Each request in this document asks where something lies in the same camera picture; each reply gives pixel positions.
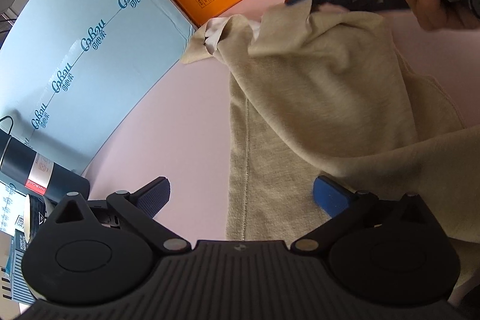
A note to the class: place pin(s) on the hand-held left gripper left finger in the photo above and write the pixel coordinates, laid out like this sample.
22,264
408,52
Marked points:
154,197

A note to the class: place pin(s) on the dark thermos bottle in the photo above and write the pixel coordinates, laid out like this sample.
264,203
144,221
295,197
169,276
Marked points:
22,158

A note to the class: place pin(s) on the beige knit garment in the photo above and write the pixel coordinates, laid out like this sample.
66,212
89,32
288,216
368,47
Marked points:
318,98

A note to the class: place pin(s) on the light blue cardboard box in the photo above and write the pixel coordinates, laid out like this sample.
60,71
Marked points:
93,24

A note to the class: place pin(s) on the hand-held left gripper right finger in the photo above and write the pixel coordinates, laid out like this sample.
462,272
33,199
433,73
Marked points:
330,198

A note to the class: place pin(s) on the dark paper cup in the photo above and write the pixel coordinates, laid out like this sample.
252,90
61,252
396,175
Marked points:
35,213

